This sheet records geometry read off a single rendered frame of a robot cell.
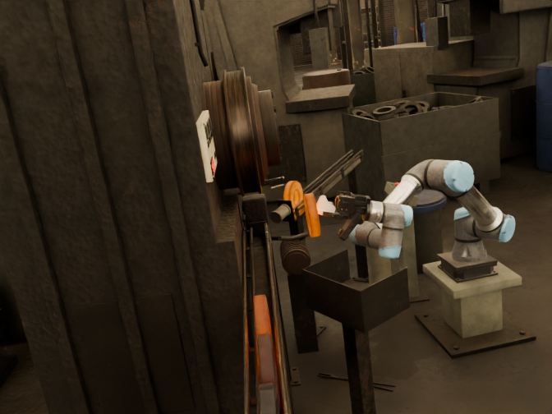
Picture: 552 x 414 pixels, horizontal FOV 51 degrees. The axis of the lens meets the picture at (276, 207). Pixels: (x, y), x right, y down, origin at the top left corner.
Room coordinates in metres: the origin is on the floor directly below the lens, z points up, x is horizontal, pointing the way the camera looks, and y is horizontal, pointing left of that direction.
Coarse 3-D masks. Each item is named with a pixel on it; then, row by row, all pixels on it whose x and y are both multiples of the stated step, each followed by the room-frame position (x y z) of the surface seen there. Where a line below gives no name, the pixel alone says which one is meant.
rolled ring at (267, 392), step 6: (264, 384) 1.07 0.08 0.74; (270, 384) 1.07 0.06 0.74; (264, 390) 1.05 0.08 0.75; (270, 390) 1.04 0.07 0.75; (264, 396) 1.03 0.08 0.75; (270, 396) 1.03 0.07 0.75; (276, 396) 1.10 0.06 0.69; (264, 402) 1.01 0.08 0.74; (270, 402) 1.01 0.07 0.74; (276, 402) 1.10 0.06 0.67; (264, 408) 1.00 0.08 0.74; (270, 408) 1.00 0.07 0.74; (276, 408) 1.01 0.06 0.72
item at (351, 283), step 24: (312, 264) 1.73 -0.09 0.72; (336, 264) 1.79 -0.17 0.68; (312, 288) 1.68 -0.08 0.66; (336, 288) 1.58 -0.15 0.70; (360, 288) 1.75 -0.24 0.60; (384, 288) 1.55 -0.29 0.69; (408, 288) 1.61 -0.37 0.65; (336, 312) 1.59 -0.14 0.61; (360, 312) 1.51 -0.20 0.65; (384, 312) 1.55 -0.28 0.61; (360, 336) 1.65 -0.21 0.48; (360, 360) 1.65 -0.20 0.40; (360, 384) 1.64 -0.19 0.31; (360, 408) 1.65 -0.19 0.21
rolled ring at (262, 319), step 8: (256, 296) 1.44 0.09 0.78; (264, 296) 1.43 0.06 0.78; (256, 304) 1.39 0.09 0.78; (264, 304) 1.38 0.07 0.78; (256, 312) 1.36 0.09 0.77; (264, 312) 1.36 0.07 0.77; (256, 320) 1.35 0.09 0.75; (264, 320) 1.34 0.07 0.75; (256, 328) 1.34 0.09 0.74; (264, 328) 1.33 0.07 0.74
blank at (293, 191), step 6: (288, 186) 2.55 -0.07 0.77; (294, 186) 2.57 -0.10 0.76; (300, 186) 2.62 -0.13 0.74; (288, 192) 2.53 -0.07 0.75; (294, 192) 2.57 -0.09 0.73; (300, 192) 2.62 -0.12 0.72; (288, 198) 2.52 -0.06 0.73; (294, 198) 2.62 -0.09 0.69; (300, 198) 2.61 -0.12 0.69; (294, 204) 2.55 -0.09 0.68; (294, 210) 2.54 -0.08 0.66; (300, 210) 2.59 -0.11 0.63
